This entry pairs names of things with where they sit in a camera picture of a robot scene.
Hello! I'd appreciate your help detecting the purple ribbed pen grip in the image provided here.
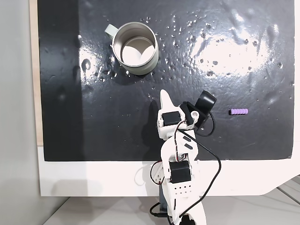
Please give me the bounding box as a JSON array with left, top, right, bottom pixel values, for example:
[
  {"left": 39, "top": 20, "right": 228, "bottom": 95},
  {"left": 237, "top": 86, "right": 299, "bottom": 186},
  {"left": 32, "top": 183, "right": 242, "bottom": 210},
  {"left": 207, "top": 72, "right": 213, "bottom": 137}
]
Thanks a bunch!
[{"left": 228, "top": 108, "right": 248, "bottom": 116}]

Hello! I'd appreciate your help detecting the pale green metal cup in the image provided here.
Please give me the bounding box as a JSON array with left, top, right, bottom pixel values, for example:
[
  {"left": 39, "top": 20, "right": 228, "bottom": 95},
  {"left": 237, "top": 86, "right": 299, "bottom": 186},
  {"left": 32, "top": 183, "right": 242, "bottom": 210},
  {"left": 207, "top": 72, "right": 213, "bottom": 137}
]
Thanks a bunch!
[{"left": 104, "top": 22, "right": 159, "bottom": 76}]

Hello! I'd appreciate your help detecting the black glossy mat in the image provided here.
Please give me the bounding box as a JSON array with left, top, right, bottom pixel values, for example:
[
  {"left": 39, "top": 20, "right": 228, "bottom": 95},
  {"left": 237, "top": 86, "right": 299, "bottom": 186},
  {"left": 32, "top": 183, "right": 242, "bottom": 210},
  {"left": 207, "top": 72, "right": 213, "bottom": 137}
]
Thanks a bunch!
[{"left": 37, "top": 0, "right": 295, "bottom": 162}]

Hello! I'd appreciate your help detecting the black table clamp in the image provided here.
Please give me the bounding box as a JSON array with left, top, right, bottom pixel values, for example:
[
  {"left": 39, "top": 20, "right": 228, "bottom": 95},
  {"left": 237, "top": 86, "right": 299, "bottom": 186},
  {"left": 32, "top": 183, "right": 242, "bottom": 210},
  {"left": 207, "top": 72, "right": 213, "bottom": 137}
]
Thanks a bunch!
[{"left": 159, "top": 184, "right": 170, "bottom": 218}]

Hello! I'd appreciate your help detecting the white board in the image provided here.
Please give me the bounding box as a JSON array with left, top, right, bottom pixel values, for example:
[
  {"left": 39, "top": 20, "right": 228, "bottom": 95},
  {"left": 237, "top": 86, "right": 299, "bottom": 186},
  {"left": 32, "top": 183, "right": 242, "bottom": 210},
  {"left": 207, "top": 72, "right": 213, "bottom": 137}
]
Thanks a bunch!
[{"left": 37, "top": 145, "right": 300, "bottom": 197}]

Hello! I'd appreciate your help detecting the light wooden board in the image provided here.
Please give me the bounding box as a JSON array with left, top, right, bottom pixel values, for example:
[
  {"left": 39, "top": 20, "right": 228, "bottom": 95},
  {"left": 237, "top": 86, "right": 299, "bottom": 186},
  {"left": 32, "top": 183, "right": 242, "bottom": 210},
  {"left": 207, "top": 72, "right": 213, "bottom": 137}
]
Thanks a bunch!
[{"left": 29, "top": 0, "right": 45, "bottom": 147}]

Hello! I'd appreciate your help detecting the black camera box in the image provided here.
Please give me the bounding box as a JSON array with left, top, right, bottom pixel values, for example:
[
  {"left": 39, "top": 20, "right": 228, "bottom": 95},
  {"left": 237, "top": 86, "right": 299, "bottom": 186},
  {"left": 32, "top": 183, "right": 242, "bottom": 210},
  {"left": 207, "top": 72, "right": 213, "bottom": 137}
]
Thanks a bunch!
[{"left": 194, "top": 90, "right": 218, "bottom": 131}]

